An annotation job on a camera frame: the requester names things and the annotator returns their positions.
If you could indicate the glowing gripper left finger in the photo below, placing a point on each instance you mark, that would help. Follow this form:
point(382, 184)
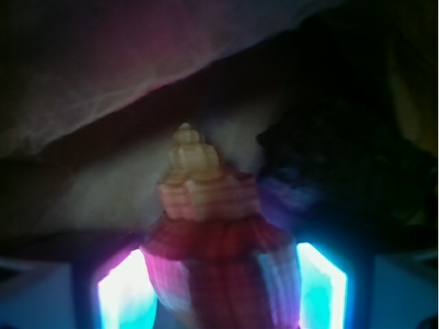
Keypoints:
point(112, 289)

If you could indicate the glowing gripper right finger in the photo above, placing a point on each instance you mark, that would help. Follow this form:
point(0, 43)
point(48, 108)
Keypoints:
point(336, 285)

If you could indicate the orange striped spiral shell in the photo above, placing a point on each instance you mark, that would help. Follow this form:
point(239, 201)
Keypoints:
point(214, 261)

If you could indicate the grey brown rock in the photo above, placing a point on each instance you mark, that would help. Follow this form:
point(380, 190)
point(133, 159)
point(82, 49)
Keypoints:
point(341, 159)

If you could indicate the brown paper lined bin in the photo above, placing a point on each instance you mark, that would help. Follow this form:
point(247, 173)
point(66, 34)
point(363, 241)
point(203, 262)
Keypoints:
point(93, 91)

